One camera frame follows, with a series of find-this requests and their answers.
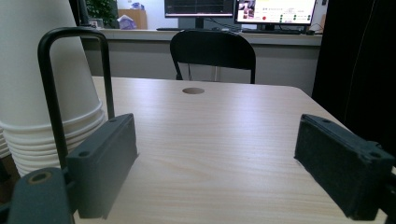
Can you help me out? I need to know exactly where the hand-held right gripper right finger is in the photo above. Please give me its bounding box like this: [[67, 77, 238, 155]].
[[293, 113, 396, 222]]

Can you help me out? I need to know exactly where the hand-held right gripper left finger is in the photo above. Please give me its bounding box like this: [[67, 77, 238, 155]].
[[65, 113, 138, 220]]

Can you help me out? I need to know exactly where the stack of white paper cups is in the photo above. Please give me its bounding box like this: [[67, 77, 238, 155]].
[[0, 0, 107, 178], [0, 126, 11, 159]]

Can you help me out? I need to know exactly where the black metal loop stand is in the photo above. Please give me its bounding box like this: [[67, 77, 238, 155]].
[[36, 26, 117, 171]]

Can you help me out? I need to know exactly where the black curtain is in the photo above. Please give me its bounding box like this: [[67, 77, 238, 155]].
[[311, 0, 396, 157]]

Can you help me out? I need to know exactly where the long grey desk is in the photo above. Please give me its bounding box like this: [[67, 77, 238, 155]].
[[81, 27, 323, 96]]

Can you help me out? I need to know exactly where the pale purple plastic bag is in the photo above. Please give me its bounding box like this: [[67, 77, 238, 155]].
[[117, 14, 137, 31]]

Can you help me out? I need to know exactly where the brown cardboard box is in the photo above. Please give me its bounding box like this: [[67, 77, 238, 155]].
[[118, 8, 149, 31]]

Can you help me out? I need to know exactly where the black pole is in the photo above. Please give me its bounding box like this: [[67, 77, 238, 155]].
[[68, 0, 92, 28]]

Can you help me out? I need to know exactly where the green potted plant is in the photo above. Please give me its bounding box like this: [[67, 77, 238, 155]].
[[85, 0, 119, 28]]

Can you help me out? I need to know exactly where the bright screen computer monitor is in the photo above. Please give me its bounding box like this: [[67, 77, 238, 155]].
[[233, 0, 318, 26]]

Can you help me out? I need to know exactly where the dark screen computer monitor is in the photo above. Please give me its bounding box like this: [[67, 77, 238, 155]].
[[163, 0, 235, 19]]

